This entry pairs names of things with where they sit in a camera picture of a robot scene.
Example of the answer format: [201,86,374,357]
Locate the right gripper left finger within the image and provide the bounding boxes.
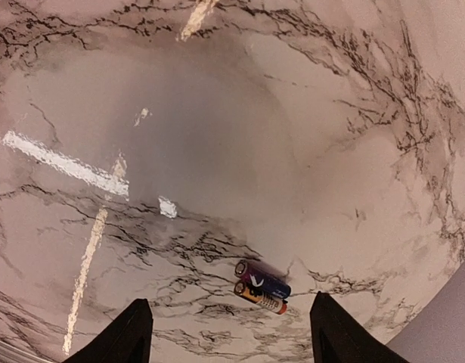
[64,299,153,363]

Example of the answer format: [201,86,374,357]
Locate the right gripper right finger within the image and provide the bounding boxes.
[309,292,408,363]

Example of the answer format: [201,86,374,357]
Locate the gold black battery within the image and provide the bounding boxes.
[234,281,287,315]

